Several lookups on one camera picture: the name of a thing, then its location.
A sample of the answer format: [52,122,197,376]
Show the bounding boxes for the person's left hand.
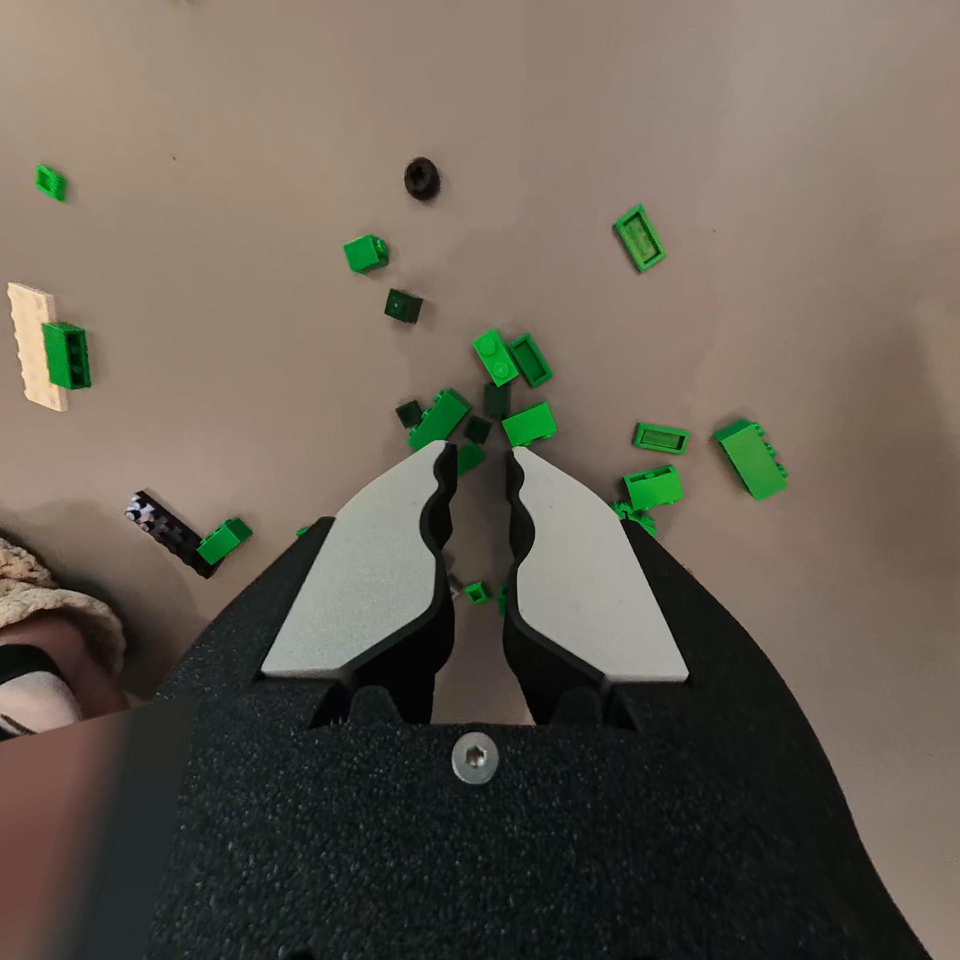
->
[0,619,131,715]

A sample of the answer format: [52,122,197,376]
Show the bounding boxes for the tan lego plate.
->
[6,281,70,413]

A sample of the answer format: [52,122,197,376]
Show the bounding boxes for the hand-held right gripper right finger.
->
[502,447,690,726]

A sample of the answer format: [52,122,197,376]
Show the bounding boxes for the person's left forearm knit sleeve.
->
[0,535,127,676]

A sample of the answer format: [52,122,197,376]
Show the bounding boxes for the black round lego piece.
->
[402,155,443,203]

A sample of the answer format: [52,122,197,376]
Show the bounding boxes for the green lego bricks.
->
[33,161,791,610]

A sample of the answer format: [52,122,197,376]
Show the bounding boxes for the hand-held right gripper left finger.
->
[258,441,459,723]

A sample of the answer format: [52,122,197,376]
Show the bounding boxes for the black lego plate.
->
[124,490,219,580]

